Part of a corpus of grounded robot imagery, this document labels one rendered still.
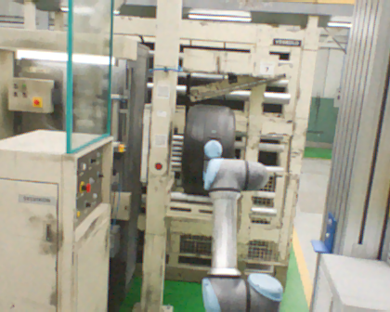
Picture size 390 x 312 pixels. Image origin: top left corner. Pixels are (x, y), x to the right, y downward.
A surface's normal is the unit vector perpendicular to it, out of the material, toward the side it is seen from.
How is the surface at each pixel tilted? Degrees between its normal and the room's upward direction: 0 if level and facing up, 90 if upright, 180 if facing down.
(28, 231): 90
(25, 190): 90
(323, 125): 90
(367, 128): 90
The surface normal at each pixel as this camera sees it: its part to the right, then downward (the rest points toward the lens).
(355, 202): -0.14, 0.18
